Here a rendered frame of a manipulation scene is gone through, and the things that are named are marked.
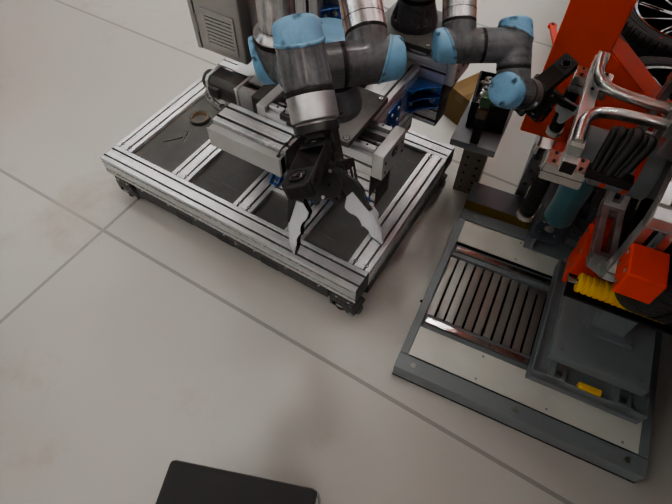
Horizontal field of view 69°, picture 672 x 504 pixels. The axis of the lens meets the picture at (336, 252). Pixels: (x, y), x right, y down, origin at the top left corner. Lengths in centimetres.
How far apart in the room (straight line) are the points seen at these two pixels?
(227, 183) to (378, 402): 105
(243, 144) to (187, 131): 92
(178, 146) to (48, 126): 90
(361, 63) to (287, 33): 16
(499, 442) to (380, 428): 40
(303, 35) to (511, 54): 59
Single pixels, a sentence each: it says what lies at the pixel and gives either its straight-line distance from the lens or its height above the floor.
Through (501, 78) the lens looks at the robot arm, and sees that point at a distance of 120.
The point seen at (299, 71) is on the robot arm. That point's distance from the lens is 75.
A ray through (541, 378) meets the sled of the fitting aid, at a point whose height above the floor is 13.
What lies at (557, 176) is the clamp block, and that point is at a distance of 119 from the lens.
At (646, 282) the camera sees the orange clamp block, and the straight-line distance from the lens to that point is 114.
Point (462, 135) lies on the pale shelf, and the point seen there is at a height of 45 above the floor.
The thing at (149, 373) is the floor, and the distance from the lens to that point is 195.
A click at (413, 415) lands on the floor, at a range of 180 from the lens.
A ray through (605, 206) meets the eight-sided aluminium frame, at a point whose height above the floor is 62.
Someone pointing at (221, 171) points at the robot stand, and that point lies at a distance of 215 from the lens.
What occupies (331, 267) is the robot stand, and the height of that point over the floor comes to 23.
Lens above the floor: 170
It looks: 55 degrees down
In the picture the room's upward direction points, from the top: straight up
